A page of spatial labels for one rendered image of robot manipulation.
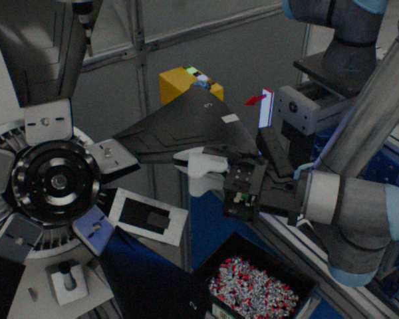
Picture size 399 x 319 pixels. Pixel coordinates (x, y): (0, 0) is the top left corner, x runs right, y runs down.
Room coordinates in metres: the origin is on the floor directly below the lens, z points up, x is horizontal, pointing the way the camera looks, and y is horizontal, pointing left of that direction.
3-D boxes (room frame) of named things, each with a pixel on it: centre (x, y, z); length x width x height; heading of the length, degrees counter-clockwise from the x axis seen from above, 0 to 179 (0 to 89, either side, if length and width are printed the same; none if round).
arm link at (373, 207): (0.43, -0.25, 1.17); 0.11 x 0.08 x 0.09; 73
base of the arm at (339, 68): (1.12, -0.43, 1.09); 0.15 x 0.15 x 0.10
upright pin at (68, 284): (0.45, 0.23, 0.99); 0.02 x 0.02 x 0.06
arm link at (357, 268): (0.44, -0.24, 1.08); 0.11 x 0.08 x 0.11; 17
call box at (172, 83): (0.98, 0.03, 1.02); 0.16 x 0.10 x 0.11; 36
